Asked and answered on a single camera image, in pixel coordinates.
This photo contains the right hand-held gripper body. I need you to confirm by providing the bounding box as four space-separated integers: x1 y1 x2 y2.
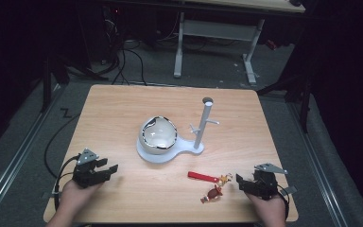
243 162 298 201

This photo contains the red strap keychain with figure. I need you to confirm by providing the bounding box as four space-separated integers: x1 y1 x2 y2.
187 170 233 204

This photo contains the person's left hand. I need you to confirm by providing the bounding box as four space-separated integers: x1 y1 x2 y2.
57 179 104 221

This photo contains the white stand with pegs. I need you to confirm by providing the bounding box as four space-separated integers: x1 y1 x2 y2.
136 96 220 165

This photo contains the bundle of floor cables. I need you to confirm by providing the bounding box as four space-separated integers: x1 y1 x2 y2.
88 6 183 87

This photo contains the silver round bowl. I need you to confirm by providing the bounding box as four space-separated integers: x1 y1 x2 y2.
138 115 179 156

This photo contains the white-legged desk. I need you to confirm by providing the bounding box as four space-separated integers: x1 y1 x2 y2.
173 0 306 85

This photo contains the black metal stand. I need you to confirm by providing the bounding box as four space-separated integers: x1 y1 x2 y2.
256 18 316 134
40 55 71 114

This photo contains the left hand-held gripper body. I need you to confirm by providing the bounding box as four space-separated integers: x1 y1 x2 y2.
71 148 109 189

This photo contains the black cable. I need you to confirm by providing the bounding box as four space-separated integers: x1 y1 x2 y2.
276 183 290 220
53 154 80 211

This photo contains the person's right hand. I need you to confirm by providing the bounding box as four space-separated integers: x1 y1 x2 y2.
246 192 287 227

